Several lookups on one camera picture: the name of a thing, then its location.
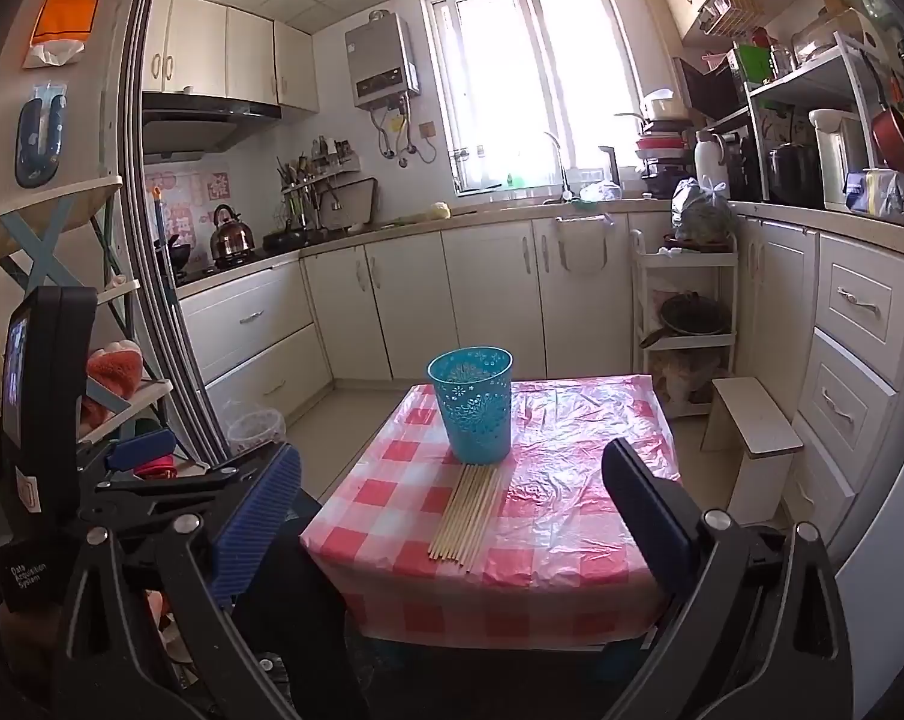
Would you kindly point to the white thermos jug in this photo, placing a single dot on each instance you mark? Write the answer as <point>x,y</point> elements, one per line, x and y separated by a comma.
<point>710,165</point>

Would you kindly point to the dark cutting board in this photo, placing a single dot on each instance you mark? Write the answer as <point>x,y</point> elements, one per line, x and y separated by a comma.
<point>350,202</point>

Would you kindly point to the cream base cabinet drawer stack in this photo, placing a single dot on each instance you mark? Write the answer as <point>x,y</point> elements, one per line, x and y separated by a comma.
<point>856,360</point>

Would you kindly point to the white electric water boiler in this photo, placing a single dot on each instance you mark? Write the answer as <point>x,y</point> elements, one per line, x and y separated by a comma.
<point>834,157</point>

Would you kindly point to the white framed kitchen window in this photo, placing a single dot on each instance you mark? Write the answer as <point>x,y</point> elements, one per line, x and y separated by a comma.
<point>497,90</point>

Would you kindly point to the white tiered trolley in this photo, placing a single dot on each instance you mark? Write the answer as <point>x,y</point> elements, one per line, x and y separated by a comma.
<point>684,259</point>

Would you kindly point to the yellow sponge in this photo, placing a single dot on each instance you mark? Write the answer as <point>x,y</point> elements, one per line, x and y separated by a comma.
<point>438,211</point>

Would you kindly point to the orange packet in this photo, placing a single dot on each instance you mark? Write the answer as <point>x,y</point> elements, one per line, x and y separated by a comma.
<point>65,7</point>

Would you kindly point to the cream base cabinet with drawers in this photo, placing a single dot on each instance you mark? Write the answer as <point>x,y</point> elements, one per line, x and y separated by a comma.
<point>249,337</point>

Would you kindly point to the pale wooden stool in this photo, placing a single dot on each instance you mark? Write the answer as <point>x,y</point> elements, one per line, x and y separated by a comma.
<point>751,420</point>

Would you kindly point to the black wok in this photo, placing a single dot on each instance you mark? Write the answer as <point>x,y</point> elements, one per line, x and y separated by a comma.
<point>179,253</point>

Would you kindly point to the wall utensil rack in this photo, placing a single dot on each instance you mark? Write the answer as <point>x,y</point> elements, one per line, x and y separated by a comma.
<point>309,172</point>

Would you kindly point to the red hanging pan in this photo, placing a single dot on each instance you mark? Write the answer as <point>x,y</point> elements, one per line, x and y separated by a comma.
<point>894,139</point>

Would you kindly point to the black frying pan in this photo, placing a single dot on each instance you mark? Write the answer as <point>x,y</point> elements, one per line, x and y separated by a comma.
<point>283,241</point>

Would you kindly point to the cream base cabinet with doors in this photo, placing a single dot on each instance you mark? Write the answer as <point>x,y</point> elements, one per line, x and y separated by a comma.
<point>459,300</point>

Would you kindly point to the white counter shelf rack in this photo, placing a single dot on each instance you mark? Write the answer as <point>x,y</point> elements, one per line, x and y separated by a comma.
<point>804,79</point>

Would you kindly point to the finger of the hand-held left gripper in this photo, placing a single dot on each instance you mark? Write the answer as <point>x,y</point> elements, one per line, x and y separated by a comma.
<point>197,481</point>
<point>144,450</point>

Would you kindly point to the blue wall holder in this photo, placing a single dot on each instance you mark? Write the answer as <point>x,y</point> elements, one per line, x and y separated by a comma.
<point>28,157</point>

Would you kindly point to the metal sliding door frame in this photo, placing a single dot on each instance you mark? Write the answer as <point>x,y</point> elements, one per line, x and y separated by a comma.
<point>131,165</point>

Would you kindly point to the pink wall stickers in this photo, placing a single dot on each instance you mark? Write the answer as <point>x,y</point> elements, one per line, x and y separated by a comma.
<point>189,199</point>

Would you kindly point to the bin with plastic bag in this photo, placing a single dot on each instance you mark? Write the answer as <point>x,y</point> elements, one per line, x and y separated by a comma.
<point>255,427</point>

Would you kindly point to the steel sink faucet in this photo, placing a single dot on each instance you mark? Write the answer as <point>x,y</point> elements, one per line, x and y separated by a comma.
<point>564,172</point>

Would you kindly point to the dark pan on trolley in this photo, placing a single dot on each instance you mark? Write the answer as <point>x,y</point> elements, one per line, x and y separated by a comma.
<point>692,315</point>

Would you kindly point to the black cooking pot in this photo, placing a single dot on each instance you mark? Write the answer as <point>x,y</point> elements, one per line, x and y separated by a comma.
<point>793,176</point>

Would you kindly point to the stack of bowls and dishes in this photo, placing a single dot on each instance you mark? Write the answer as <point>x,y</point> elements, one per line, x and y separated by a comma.
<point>662,150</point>

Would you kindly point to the wooden folding shelf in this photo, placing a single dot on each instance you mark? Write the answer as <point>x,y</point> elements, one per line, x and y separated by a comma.
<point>41,240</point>

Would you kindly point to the plastic bag of vegetables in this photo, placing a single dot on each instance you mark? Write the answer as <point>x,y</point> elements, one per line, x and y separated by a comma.
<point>701,214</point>

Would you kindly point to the grey wall water heater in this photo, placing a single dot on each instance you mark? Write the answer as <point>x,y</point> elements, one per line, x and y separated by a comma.
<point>377,60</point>

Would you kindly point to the blue perforated plastic basket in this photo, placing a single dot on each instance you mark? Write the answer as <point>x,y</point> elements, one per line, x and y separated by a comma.
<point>470,420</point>

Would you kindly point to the orange cloth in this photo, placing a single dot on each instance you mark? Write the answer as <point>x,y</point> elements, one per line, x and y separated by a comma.
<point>114,375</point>

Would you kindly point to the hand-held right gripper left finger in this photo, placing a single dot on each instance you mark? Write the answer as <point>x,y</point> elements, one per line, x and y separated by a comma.
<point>260,510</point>

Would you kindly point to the clear bag hanging on cabinet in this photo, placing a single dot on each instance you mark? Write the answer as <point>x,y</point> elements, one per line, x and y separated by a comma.
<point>583,247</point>

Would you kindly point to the black gas stove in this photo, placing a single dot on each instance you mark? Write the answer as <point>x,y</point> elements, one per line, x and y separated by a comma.
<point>227,268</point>

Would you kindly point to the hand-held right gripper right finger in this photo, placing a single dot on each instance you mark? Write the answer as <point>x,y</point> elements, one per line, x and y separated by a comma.
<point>643,510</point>

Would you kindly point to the pink checked plastic tablecloth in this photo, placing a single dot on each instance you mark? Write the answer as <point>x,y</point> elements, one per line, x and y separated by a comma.
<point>572,465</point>

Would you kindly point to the bundle of bamboo chopsticks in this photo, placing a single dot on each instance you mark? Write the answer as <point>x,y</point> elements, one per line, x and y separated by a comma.
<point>467,517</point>

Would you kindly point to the black range hood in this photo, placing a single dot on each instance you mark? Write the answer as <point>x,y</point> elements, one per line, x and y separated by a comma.
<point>197,124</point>

